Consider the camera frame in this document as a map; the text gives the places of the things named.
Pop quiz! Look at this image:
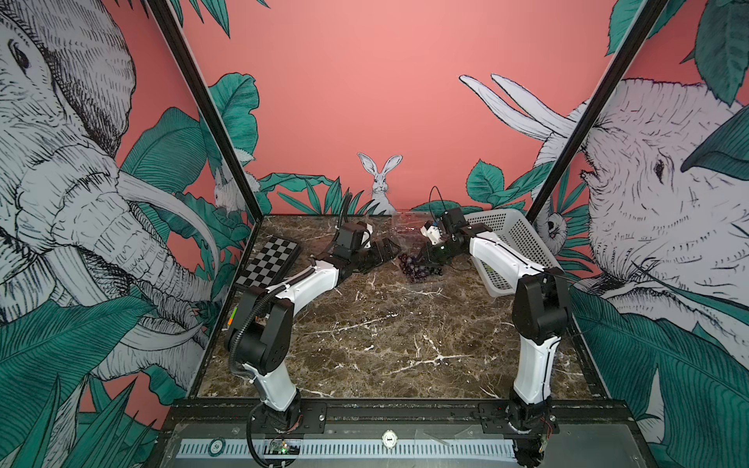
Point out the white plastic perforated basket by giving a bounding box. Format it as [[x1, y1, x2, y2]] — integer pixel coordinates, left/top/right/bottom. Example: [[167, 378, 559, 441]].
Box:
[[465, 209, 564, 298]]

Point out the clear plastic clamshell container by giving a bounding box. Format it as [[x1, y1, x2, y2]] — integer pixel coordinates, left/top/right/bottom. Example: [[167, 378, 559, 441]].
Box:
[[390, 211, 435, 238]]

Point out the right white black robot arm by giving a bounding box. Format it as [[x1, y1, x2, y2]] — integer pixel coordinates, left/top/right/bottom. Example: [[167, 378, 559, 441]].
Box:
[[417, 224, 571, 434]]

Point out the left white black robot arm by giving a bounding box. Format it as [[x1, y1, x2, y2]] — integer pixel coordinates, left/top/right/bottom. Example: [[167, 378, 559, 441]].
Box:
[[225, 238, 401, 431]]

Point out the black white checkerboard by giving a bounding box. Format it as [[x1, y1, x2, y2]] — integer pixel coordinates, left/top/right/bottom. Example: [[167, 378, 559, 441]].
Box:
[[235, 236, 302, 290]]

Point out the colourful rubik cube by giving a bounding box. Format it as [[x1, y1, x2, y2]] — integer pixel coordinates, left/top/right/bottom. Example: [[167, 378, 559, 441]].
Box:
[[227, 307, 238, 330]]

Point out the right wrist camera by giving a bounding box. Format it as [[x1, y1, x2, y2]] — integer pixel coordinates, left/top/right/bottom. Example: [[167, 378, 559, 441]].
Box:
[[421, 208, 468, 245]]

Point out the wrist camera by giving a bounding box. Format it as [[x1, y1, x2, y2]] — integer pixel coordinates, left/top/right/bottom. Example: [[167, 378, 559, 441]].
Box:
[[421, 208, 468, 245], [333, 222, 373, 259]]

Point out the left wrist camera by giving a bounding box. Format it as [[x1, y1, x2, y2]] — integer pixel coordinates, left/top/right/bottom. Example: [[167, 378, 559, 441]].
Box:
[[333, 222, 373, 259]]

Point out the black front mounting rail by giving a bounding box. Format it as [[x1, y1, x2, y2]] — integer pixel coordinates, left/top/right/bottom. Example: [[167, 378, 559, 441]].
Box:
[[162, 398, 631, 436]]

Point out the white slotted cable duct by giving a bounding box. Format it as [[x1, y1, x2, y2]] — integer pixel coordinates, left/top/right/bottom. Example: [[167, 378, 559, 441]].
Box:
[[176, 439, 516, 461]]

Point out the right black frame post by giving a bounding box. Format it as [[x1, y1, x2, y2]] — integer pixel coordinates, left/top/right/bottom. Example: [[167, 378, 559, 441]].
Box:
[[526, 0, 668, 224]]

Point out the black frame post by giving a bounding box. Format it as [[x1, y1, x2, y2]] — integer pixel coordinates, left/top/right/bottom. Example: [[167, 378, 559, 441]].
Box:
[[147, 0, 264, 224], [526, 0, 668, 224]]

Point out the left black frame post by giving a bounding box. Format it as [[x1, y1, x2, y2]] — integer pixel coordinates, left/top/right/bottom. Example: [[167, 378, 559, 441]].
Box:
[[147, 0, 264, 224]]

